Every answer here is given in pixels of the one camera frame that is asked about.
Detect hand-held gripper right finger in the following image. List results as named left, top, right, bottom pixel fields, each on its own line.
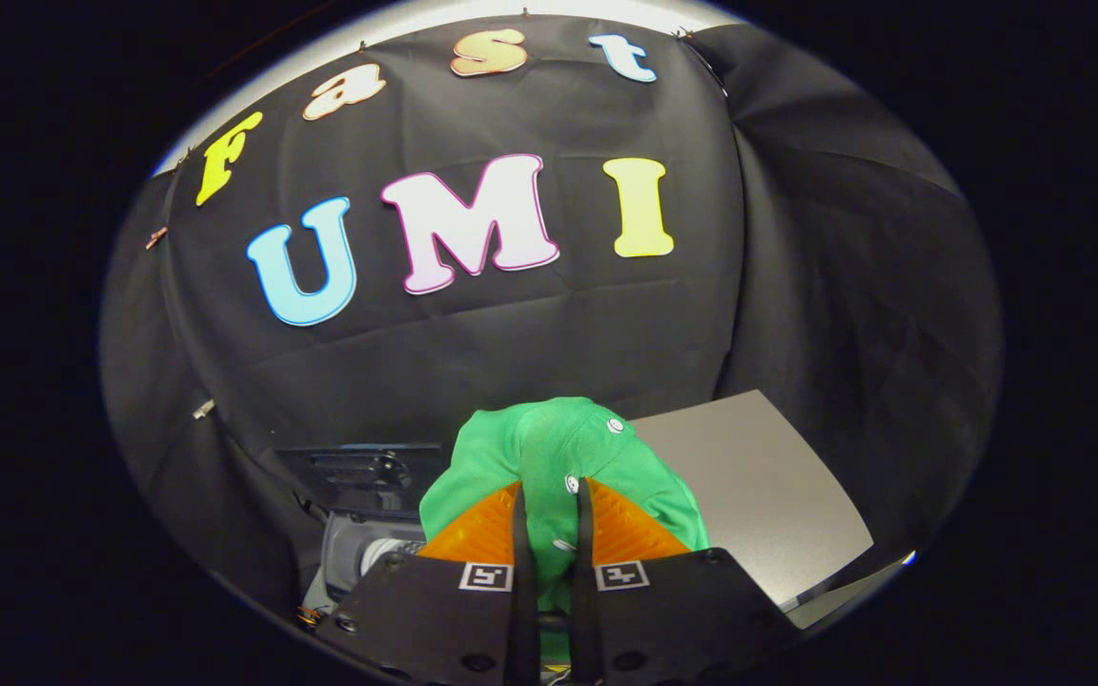
left=568, top=477, right=804, bottom=686

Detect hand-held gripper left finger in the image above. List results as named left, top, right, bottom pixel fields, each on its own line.
left=316, top=482, right=542, bottom=686

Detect dark grey washing machine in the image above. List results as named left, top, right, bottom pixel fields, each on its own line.
left=274, top=443, right=450, bottom=630

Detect dark washing machine lid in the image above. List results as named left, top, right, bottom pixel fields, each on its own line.
left=274, top=443, right=447, bottom=520

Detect green polo shirt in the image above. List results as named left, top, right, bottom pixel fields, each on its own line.
left=418, top=396, right=710, bottom=663

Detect grey metal cabinet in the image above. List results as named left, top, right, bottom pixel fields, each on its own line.
left=627, top=389, right=914, bottom=632

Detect black backdrop cloth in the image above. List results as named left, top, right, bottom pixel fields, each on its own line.
left=99, top=14, right=1003, bottom=620

